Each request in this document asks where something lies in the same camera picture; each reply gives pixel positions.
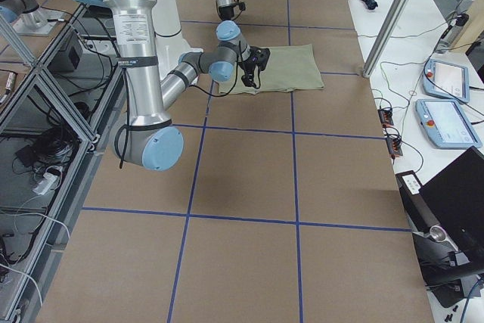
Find teach pendant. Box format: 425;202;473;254
415;99;482;150
422;58;470;104

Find olive green long-sleeve shirt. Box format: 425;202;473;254
230;44;324;95

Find near teach pendant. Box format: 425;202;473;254
415;99;482;150

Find orange black electronics board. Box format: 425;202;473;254
377;107;403;160

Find far teach pendant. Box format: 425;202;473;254
422;58;470;104

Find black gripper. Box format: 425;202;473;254
217;0;246;21
241;46;271;81

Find aluminium frame post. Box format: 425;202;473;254
362;0;409;78

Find black laptop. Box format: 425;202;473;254
420;147;483;255

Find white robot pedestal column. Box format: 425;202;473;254
152;0;203;79

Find white power strip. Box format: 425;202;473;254
33;172;60;195

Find black monitor stand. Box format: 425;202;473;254
396;171;483;312

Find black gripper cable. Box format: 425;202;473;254
191;41;262;97

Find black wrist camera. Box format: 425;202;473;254
241;74;260;89

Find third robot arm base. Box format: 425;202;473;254
1;0;65;36

